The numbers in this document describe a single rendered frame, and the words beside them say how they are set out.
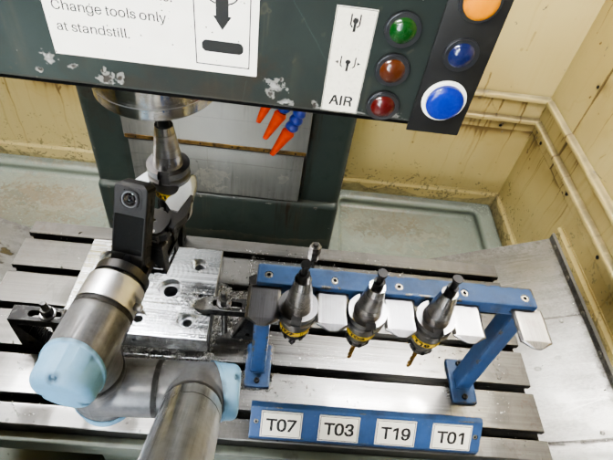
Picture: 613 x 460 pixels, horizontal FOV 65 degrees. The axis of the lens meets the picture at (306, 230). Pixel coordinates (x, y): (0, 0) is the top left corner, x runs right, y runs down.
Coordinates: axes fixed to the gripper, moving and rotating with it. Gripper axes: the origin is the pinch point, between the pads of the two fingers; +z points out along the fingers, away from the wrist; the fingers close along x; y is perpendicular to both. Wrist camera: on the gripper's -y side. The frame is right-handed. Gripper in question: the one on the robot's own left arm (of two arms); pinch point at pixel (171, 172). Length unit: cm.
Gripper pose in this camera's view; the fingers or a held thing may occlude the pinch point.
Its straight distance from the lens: 78.2
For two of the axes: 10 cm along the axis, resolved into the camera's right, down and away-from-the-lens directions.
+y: -1.1, 6.7, 7.4
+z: 1.7, -7.2, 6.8
